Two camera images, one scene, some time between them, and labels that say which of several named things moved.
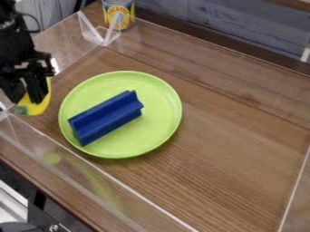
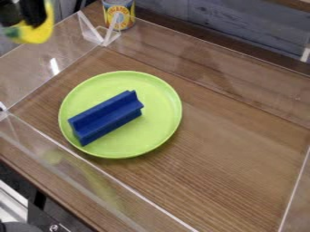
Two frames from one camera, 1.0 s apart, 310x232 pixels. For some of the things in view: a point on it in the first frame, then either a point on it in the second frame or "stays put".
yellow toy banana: (31, 109) → (23, 33)
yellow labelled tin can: (120, 14) stays put
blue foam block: (106, 117) stays put
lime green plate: (142, 135) stays put
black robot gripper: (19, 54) → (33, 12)
